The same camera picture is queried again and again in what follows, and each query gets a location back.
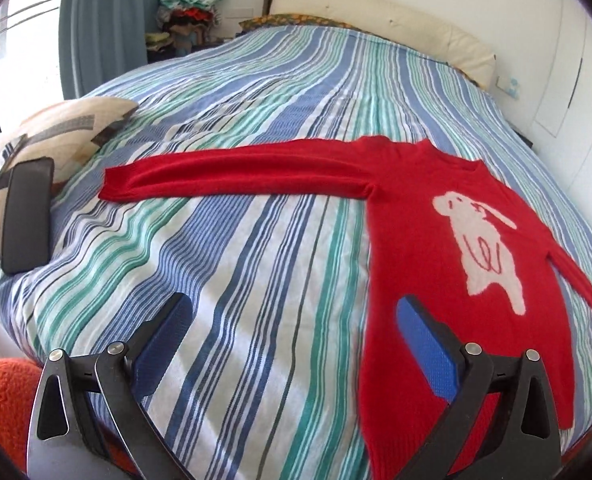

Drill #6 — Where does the striped bedspread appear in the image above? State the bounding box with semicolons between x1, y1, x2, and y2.
0;25;592;480

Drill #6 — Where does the black rectangular pad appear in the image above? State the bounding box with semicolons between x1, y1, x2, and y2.
1;156;56;276

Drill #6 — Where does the wall socket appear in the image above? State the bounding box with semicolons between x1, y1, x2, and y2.
496;75;522;97

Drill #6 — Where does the patchwork patterned pillow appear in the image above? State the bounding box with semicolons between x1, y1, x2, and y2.
0;95;139;266

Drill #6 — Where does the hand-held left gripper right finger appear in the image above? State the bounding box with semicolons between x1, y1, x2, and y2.
397;295;563;480

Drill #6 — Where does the pile of colourful clothes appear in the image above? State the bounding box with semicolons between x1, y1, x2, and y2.
146;0;227;61

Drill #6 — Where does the white wardrobe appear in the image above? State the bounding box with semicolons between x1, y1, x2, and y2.
533;0;592;231

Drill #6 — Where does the cream padded headboard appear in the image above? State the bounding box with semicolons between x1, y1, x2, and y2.
263;0;497;91

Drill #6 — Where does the red sweater with white animal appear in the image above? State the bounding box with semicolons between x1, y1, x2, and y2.
98;135;592;480

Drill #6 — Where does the window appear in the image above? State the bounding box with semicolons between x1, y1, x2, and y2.
0;0;62;131

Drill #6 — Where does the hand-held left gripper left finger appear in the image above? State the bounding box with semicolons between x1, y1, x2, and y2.
26;291;197;480

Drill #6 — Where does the floral pillow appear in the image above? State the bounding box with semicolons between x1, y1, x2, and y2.
238;12;372;36

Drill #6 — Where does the blue curtain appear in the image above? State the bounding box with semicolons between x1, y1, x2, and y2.
58;0;197;101

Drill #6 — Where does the orange fluffy cushion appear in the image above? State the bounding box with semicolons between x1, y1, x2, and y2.
0;357;44;471

